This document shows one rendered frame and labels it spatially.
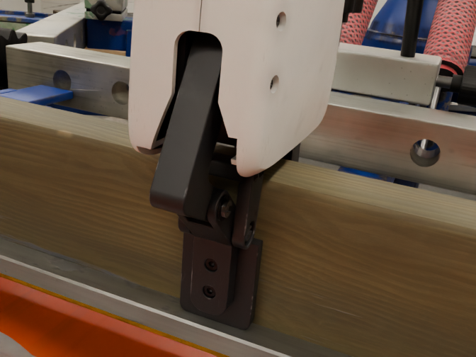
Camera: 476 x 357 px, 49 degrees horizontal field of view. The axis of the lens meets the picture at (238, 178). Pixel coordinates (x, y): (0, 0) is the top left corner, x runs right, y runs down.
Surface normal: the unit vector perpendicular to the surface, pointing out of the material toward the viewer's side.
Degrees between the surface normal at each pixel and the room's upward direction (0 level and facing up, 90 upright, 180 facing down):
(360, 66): 90
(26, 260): 0
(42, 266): 0
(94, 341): 0
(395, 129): 90
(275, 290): 90
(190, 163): 62
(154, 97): 91
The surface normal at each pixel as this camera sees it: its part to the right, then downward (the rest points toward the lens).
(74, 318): 0.10, -0.93
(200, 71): -0.29, -0.18
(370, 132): -0.38, 0.30
